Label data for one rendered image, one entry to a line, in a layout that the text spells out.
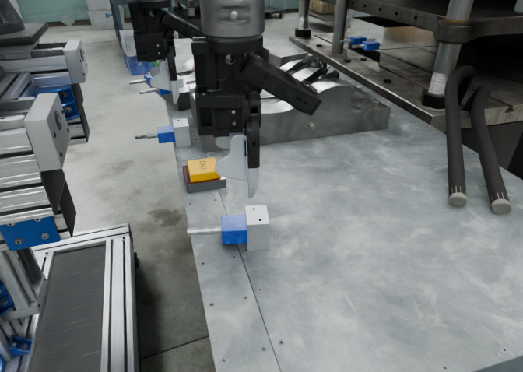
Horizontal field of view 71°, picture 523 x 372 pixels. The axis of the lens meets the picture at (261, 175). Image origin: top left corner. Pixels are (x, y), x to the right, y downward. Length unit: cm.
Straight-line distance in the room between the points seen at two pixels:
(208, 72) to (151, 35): 39
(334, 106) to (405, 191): 29
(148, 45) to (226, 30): 43
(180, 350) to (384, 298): 102
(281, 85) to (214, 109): 9
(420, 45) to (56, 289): 168
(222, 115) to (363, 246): 32
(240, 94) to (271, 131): 46
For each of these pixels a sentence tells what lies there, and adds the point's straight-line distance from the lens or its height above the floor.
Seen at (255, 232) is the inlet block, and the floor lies 84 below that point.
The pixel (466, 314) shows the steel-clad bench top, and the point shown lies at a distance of 59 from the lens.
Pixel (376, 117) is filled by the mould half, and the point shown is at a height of 84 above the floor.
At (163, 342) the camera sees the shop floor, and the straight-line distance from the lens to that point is 151.
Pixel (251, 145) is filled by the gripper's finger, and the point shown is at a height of 100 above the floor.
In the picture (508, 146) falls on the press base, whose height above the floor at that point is 63.
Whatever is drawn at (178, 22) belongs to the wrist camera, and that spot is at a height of 109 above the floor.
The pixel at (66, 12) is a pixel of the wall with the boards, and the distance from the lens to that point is 824.
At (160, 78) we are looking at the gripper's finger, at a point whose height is 98.
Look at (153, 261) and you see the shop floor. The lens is 180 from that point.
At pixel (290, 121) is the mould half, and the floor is 85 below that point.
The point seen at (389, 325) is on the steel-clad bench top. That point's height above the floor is 80.
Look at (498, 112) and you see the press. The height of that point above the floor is 77.
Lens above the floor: 121
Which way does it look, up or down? 31 degrees down
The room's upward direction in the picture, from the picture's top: straight up
